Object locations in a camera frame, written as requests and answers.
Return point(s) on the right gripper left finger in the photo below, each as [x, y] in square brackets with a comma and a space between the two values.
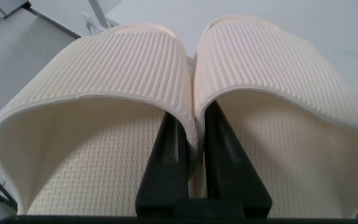
[163, 177]

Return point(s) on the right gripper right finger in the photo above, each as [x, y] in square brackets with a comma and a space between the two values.
[228, 174]

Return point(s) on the cream ribbed slipper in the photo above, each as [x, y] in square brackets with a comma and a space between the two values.
[110, 74]
[269, 68]

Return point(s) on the white metal frame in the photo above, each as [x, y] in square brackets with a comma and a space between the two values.
[96, 18]

